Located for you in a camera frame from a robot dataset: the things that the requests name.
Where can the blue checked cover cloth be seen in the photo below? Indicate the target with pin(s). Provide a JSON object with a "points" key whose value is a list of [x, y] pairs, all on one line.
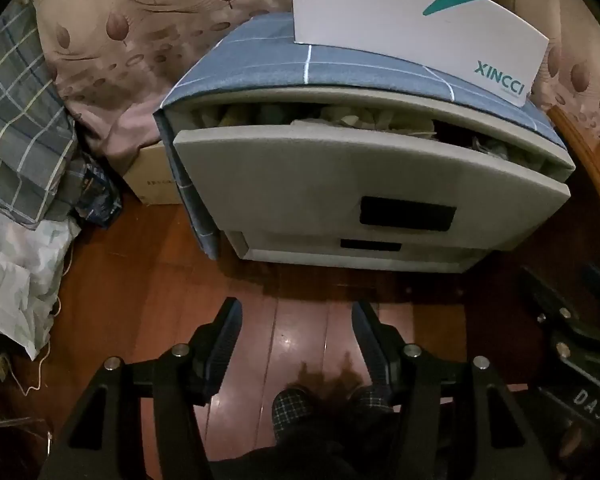
{"points": [[260, 55]]}

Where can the leaf print beige cloth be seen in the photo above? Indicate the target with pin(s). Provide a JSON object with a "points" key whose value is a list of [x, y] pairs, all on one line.
{"points": [[130, 60]]}

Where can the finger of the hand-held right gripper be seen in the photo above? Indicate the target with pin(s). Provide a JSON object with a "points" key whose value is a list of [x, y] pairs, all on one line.
{"points": [[550, 295]]}

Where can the grey plaid blanket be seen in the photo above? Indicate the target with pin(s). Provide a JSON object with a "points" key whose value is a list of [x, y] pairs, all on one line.
{"points": [[20, 135]]}

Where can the beige plastic drawer cabinet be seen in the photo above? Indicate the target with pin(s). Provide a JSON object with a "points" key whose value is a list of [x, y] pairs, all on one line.
{"points": [[550, 147]]}

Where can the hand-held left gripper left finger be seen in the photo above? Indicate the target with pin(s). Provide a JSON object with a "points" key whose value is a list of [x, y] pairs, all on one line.
{"points": [[224, 340]]}

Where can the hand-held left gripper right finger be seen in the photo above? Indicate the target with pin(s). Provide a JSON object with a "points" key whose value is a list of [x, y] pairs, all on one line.
{"points": [[367, 345]]}

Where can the small cardboard box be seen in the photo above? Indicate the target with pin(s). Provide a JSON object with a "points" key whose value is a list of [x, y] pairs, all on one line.
{"points": [[150, 175]]}

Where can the plaid slipper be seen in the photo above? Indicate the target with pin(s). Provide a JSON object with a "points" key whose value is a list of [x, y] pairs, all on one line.
{"points": [[372, 400], [291, 410]]}

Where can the white cardboard box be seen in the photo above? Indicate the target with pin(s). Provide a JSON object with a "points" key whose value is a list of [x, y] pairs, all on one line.
{"points": [[405, 20]]}

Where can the dark blue printed bag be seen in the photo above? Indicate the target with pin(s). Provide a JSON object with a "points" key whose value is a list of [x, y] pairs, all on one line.
{"points": [[97, 190]]}

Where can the round wooden table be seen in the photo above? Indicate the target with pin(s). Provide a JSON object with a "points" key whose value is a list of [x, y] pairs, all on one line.
{"points": [[592, 170]]}

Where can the person's dark trousers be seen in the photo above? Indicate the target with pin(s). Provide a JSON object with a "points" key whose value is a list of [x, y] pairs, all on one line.
{"points": [[305, 455]]}

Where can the white plastic bag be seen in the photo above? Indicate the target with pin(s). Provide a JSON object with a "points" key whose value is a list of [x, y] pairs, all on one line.
{"points": [[15, 270]]}

